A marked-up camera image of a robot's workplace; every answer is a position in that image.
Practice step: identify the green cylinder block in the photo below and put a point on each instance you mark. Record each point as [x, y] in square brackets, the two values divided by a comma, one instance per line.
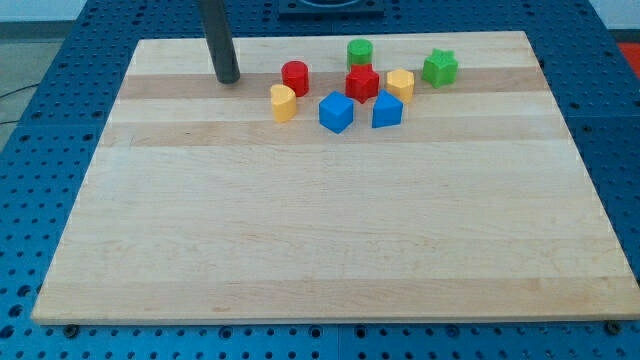
[359, 52]

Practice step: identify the blue cube block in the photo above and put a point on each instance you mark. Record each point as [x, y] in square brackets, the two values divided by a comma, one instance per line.
[336, 112]

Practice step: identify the yellow heart block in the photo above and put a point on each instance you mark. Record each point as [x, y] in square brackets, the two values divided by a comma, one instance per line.
[283, 103]

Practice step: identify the blue triangular block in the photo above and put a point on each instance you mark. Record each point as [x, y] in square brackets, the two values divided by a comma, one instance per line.
[387, 110]

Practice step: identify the red star block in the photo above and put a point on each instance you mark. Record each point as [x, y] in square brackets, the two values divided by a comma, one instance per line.
[362, 82]

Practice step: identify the red cylinder block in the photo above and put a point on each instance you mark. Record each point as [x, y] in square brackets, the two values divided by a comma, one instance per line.
[295, 75]

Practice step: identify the light wooden board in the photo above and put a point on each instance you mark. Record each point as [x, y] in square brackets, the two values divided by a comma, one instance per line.
[199, 208]

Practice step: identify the yellow hexagon block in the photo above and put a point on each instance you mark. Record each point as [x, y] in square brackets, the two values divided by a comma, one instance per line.
[401, 83]

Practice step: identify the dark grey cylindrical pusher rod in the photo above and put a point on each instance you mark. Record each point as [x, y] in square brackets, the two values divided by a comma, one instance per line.
[219, 40]

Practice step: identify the green star block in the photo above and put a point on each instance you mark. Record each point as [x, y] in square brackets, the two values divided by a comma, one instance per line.
[440, 68]

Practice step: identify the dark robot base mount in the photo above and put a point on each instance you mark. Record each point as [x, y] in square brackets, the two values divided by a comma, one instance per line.
[299, 9]

